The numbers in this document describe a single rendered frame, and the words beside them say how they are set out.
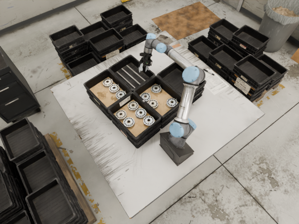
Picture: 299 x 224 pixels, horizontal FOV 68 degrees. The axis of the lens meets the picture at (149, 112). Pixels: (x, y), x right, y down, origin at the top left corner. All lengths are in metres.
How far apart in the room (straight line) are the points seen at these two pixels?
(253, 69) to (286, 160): 1.17
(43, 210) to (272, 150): 2.59
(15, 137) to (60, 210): 0.96
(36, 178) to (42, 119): 1.05
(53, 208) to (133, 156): 0.84
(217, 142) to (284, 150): 1.25
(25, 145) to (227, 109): 2.10
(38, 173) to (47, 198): 0.35
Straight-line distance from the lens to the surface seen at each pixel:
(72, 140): 3.05
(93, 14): 4.78
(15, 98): 3.13
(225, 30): 3.76
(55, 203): 2.31
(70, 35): 3.59
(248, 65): 3.14
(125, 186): 1.96
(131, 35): 3.55
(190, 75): 1.61
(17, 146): 2.70
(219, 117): 2.28
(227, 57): 3.32
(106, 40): 3.34
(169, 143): 1.82
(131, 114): 2.08
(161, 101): 2.14
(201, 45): 3.58
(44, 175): 2.56
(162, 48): 1.82
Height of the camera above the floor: 2.59
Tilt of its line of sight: 58 degrees down
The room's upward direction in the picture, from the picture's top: 3 degrees counter-clockwise
